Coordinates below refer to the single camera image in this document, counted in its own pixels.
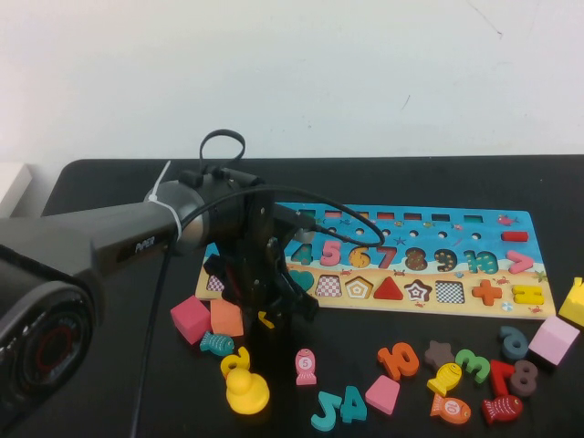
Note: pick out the pink trapezoid block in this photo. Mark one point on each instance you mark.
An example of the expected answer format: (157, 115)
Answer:
(382, 394)

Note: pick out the white zip tie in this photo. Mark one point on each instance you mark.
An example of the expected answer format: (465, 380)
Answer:
(160, 180)

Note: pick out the brown digit eight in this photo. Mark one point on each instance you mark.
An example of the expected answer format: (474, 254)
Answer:
(514, 382)

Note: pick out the yellow cube with peg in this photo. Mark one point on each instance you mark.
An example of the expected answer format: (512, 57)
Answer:
(574, 306)

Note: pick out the teal wooden fish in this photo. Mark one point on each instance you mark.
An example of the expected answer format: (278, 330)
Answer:
(216, 343)

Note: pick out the orange fish with ten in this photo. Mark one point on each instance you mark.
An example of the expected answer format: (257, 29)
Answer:
(451, 407)

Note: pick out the pink greater-than sign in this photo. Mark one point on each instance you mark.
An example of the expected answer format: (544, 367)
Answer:
(527, 263)

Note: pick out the colourful wooden puzzle board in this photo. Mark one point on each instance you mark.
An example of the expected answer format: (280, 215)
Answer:
(483, 228)

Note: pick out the orange plus sign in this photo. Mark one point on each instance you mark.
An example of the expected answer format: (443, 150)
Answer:
(487, 292)

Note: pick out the yellow digit two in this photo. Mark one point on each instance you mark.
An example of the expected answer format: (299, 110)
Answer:
(242, 359)

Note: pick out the red wooden fish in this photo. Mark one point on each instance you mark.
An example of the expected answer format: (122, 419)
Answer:
(501, 408)

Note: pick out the pink fish with five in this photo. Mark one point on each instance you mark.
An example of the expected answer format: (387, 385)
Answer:
(305, 365)

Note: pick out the teal digit four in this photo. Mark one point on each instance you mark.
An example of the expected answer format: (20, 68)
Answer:
(354, 404)

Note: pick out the red triangle block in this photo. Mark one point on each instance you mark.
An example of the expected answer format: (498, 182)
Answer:
(388, 292)

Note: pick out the yellow equals sign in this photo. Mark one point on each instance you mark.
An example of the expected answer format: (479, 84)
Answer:
(528, 295)

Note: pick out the red digit seven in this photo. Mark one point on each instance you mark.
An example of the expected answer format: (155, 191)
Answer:
(498, 379)

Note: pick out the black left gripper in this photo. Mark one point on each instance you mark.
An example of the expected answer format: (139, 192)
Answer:
(255, 255)

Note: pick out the brown star block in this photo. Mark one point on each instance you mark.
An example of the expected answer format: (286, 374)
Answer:
(438, 354)

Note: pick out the teal heart block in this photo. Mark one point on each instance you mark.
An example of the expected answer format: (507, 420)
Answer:
(303, 279)

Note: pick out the orange wooden cube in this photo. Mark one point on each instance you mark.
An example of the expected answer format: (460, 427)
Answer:
(226, 319)

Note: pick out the red minus bar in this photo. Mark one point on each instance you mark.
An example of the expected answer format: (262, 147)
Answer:
(514, 236)

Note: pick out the yellow pentagon block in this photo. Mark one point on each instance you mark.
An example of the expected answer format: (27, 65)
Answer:
(264, 319)

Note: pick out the yellow toy duck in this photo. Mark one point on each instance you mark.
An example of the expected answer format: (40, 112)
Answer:
(247, 394)

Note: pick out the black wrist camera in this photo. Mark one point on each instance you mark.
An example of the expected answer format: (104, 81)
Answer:
(292, 219)

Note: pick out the orange number ten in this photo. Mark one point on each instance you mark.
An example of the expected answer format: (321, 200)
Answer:
(388, 361)

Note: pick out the green digit three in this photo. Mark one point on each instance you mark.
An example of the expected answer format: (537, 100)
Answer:
(478, 372)

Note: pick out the yellow wooden fish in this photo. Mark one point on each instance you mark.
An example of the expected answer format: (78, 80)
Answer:
(445, 377)

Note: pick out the teal digit five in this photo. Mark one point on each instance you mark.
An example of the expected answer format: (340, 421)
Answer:
(330, 404)

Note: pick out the light pink wooden cube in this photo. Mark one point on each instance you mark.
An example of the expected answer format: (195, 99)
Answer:
(552, 341)

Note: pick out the pink digit five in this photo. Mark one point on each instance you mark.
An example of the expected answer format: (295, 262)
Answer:
(330, 243)

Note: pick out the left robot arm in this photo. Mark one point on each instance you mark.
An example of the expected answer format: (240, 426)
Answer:
(91, 237)

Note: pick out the blue-grey digit nine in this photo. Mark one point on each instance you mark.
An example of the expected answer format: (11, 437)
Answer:
(507, 333)

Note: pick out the dark pink wooden cube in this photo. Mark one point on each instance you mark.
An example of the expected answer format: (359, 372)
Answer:
(189, 318)

